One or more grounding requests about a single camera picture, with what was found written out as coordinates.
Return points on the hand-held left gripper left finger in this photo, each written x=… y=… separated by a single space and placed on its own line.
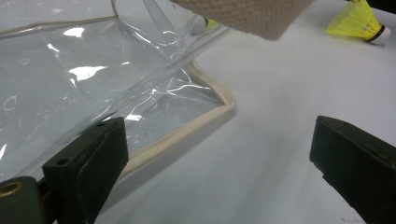
x=87 y=168

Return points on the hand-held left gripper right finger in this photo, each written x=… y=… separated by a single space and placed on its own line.
x=358 y=168

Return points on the clear plastic bag beige trim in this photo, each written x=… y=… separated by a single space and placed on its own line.
x=93 y=93

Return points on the yellow shuttlecock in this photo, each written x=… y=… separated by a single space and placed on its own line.
x=355 y=21
x=202 y=25

